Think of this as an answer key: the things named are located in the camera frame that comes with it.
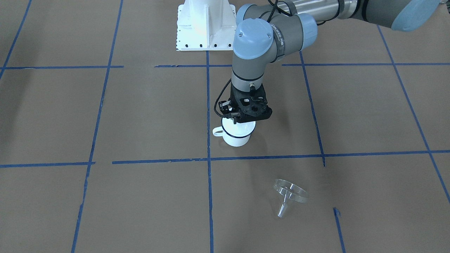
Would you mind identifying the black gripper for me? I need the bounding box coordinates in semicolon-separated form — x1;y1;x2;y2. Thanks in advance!
218;85;272;123

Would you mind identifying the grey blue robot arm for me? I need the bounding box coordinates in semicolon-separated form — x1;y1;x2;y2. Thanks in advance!
214;0;440;123

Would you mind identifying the white enamel cup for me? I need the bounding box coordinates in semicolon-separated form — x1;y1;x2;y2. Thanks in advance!
212;118;256;147

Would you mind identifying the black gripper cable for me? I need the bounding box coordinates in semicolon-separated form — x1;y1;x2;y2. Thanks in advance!
214;79;232;118

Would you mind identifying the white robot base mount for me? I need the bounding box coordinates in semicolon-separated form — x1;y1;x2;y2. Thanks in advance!
176;0;237;51

